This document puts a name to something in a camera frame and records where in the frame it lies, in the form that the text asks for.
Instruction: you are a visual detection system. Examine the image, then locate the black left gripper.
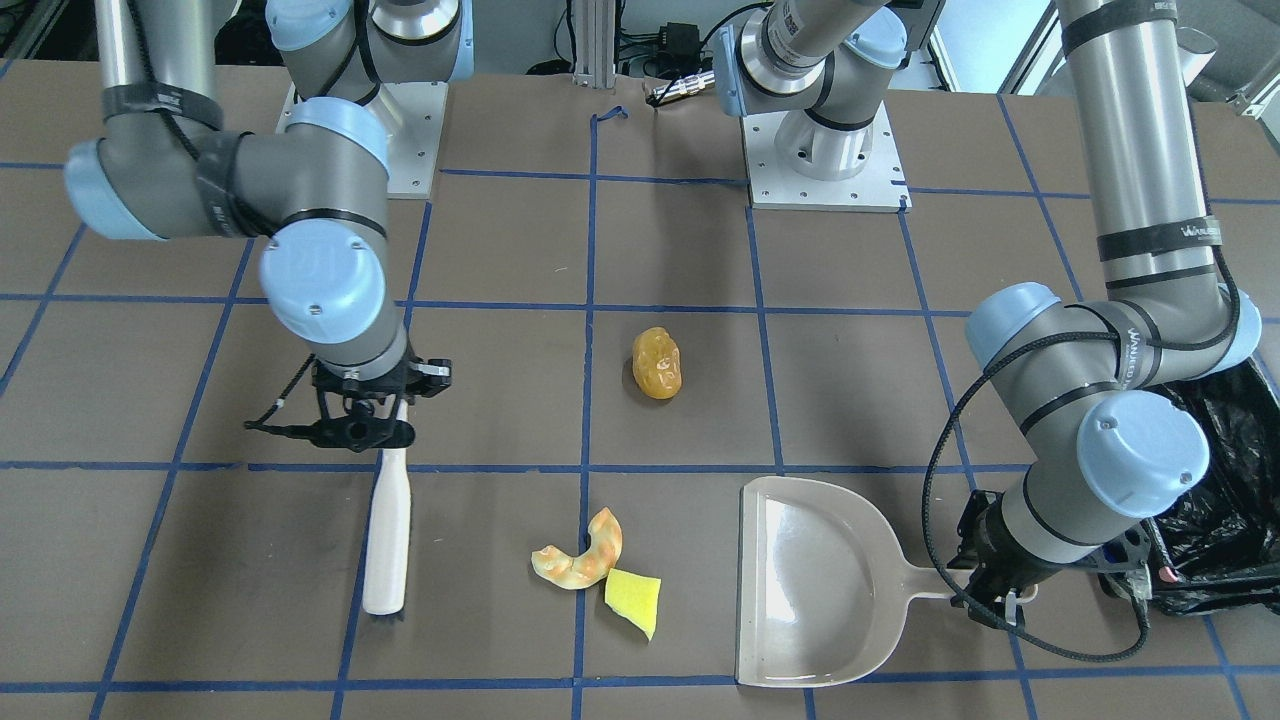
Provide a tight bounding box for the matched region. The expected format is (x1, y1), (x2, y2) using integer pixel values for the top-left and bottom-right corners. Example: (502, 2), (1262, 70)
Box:
(950, 489), (1152, 626)

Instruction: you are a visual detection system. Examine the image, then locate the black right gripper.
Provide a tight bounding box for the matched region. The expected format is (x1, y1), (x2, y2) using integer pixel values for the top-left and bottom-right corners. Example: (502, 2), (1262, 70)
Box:
(312, 355), (453, 452)

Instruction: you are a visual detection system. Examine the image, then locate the beige hand brush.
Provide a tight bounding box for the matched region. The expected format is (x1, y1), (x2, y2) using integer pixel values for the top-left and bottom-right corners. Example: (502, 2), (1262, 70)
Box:
(362, 448), (412, 618)

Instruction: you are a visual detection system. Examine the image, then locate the beige plastic dustpan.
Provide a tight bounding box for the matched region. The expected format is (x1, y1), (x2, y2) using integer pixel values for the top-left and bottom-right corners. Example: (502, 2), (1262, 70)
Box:
(735, 473), (1014, 689)

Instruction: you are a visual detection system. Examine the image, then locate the croissant toy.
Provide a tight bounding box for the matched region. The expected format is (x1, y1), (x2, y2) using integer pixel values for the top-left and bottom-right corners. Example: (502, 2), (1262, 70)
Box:
(530, 507), (625, 591)

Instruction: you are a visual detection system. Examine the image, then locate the yellow potato toy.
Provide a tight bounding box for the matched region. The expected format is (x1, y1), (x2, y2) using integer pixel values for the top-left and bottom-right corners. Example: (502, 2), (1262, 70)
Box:
(631, 325), (684, 400)

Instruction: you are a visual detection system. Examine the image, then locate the yellow sponge piece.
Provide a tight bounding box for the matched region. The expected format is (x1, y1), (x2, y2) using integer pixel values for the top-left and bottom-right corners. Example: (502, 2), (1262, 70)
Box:
(604, 568), (662, 642)

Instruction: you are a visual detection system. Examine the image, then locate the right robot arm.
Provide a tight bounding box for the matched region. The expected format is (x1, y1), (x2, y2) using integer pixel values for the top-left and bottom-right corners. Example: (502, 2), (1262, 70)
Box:
(64, 1), (474, 452)

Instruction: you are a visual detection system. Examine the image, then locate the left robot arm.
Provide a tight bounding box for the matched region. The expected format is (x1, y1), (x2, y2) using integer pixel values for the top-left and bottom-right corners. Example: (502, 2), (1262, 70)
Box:
(954, 1), (1261, 629)

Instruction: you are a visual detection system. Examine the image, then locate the bin with black bag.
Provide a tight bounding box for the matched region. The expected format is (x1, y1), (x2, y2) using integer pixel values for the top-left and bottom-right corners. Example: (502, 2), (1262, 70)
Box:
(1147, 360), (1279, 616)

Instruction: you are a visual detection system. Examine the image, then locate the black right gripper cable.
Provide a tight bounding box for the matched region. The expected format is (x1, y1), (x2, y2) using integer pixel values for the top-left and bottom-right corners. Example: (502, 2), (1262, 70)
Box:
(244, 352), (321, 438)

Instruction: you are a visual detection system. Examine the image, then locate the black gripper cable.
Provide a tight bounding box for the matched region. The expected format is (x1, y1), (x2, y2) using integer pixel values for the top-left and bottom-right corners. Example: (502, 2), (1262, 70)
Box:
(244, 352), (321, 438)
(920, 305), (1151, 664)

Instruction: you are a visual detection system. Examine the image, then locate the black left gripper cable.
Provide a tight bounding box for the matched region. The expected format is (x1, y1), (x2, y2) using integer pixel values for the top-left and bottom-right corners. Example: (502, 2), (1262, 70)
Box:
(920, 305), (1151, 664)

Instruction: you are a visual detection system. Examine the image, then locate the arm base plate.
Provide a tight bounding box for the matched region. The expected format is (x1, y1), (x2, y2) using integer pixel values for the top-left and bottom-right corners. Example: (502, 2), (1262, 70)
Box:
(741, 106), (913, 213)
(276, 82), (449, 213)

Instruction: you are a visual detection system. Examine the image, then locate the aluminium frame post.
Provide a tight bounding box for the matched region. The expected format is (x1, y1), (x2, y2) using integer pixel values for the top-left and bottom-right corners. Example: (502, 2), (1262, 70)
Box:
(567, 1), (620, 90)

